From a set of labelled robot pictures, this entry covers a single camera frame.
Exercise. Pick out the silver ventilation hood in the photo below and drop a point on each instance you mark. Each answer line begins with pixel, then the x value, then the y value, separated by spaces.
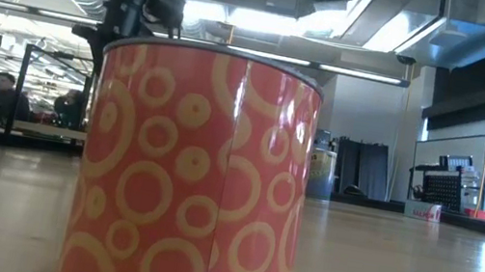
pixel 435 30

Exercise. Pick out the white salmon can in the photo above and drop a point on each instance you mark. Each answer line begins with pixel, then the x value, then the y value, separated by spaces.
pixel 421 211

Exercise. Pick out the black aluminium rig frame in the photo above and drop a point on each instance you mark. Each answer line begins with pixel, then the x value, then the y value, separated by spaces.
pixel 368 202

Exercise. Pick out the dark display screen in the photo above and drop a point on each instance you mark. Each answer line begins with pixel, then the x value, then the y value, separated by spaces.
pixel 326 139

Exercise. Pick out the person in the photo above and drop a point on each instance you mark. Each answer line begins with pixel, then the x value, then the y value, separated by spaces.
pixel 68 108
pixel 1 100

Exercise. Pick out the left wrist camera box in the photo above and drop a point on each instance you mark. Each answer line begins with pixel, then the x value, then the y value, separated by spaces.
pixel 165 4

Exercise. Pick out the long ceiling light bar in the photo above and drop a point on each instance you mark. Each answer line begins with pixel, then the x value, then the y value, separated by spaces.
pixel 355 72

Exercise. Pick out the red bin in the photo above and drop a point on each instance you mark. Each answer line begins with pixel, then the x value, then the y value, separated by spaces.
pixel 481 214

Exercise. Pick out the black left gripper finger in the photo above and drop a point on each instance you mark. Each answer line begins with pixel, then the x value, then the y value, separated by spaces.
pixel 96 56

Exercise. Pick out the black perforated cart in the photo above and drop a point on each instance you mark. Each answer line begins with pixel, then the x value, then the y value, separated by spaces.
pixel 446 188

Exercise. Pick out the black folding panel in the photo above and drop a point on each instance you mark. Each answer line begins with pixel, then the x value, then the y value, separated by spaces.
pixel 361 169

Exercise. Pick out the whiteboard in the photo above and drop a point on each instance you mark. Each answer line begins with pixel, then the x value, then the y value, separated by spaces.
pixel 453 142

